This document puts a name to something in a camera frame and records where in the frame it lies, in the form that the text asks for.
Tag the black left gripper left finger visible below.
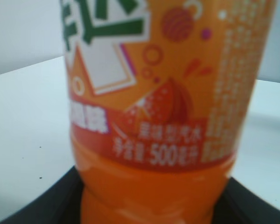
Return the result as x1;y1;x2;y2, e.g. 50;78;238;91
0;165;83;224

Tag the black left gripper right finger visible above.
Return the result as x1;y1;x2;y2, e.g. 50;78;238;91
212;178;280;224

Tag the orange soda bottle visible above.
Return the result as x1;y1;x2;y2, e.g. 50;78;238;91
59;0;277;224

